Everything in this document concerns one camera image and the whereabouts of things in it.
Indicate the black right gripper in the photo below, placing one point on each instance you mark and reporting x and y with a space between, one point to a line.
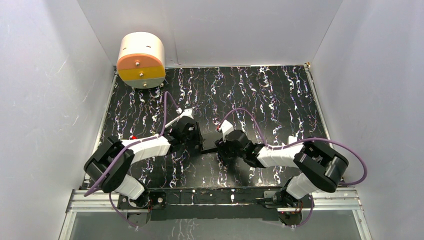
222 146

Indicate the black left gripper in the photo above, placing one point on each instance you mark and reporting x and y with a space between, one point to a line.
197 139

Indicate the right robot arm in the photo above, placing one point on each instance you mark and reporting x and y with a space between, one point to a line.
321 166

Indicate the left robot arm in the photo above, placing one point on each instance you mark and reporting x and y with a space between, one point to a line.
108 166

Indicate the pink white marker pen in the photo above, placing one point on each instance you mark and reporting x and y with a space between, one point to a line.
172 122

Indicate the round cream drawer cabinet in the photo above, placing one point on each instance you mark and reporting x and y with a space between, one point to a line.
141 60

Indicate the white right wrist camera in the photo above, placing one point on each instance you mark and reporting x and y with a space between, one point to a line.
225 128

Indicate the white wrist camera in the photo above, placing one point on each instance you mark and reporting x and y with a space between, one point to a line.
225 128
187 112

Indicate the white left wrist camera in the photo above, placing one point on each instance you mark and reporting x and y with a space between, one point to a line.
187 112

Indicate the aluminium front rail frame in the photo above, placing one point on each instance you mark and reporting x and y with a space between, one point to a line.
220 203

